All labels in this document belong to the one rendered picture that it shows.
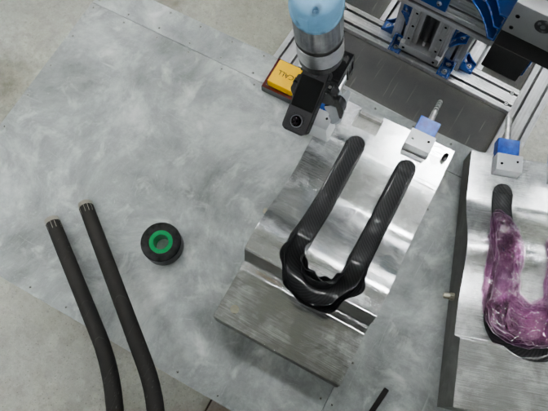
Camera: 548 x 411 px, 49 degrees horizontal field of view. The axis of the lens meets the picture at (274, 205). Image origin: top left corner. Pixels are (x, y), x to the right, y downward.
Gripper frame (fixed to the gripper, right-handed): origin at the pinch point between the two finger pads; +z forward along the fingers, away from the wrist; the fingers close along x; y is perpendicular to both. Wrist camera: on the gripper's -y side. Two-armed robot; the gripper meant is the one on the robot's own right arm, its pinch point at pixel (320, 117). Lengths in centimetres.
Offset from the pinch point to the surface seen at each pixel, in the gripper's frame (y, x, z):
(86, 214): -36, 34, 6
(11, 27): 17, 147, 84
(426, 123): 10.2, -17.8, 6.4
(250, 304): -36.7, -4.1, 6.5
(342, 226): -16.1, -12.8, 4.6
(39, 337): -74, 68, 84
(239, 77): 6.2, 23.8, 13.1
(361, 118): 7.1, -5.5, 9.2
